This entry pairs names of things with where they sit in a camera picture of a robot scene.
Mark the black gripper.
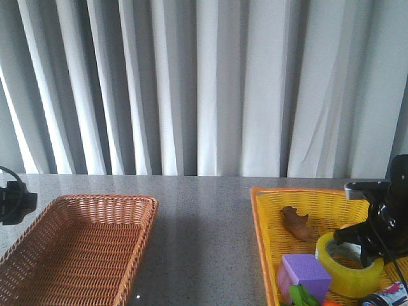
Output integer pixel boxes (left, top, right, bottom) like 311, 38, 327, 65
1, 181, 38, 225
333, 183, 407, 267

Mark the yellow packing tape roll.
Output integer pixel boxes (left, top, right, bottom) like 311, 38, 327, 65
315, 233, 384, 298

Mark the yellow woven basket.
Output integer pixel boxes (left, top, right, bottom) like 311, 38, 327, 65
251, 187, 407, 305

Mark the brown animal figurine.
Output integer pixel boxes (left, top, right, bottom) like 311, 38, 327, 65
280, 206, 319, 242

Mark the purple foam cube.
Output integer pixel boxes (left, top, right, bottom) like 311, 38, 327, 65
277, 254, 332, 304

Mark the toy carrot with green leaves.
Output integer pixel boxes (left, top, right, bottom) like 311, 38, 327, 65
279, 284, 340, 306

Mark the brown woven basket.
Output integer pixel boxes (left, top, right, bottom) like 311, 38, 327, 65
1, 194, 159, 305

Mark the white grey curtain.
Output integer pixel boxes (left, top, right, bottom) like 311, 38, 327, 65
1, 1, 407, 179

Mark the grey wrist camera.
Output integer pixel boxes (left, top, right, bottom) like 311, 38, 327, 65
344, 181, 391, 200

